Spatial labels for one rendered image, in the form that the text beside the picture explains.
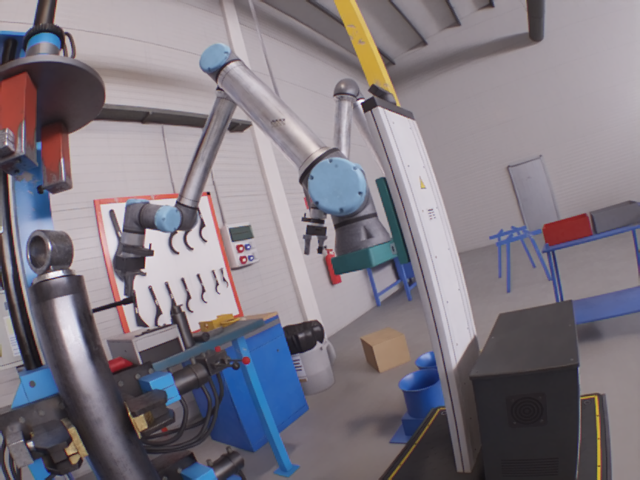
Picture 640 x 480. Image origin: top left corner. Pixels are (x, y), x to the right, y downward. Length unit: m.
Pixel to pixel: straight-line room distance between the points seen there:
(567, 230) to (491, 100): 8.77
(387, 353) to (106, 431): 2.77
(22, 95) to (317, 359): 3.03
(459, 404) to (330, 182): 0.88
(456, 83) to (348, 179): 10.83
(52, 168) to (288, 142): 0.99
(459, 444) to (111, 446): 1.23
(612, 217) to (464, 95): 9.12
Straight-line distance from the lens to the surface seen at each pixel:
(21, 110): 1.22
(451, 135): 11.28
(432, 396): 2.16
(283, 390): 2.90
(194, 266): 3.82
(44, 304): 1.18
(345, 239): 1.05
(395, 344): 3.44
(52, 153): 1.54
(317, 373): 3.35
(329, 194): 0.88
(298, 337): 3.17
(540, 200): 10.88
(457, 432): 1.37
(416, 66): 12.18
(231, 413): 2.66
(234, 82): 1.10
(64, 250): 1.24
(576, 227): 2.85
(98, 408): 1.19
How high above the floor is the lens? 1.33
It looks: 2 degrees up
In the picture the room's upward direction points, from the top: 16 degrees counter-clockwise
